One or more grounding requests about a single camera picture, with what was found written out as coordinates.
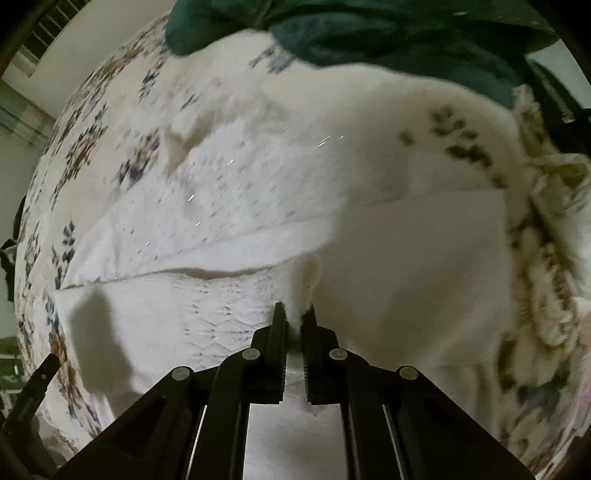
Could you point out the white knit sweater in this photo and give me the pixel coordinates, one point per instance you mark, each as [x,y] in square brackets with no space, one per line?
[405,256]

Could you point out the dark green plush blanket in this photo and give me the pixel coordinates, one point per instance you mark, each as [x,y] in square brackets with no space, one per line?
[481,45]

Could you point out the floral bed cover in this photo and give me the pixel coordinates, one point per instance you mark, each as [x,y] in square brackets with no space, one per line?
[145,106]

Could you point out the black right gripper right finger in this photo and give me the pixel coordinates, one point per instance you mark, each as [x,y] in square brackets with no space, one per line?
[398,424]

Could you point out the window with metal bars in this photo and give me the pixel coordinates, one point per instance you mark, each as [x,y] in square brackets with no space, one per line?
[42,32]

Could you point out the grey-green left curtain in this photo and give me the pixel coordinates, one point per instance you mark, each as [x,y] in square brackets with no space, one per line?
[22,119]

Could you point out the black white striped garment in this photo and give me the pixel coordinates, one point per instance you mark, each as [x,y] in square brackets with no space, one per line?
[566,121]

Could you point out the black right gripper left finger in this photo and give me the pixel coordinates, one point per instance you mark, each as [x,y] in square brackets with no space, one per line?
[192,424]

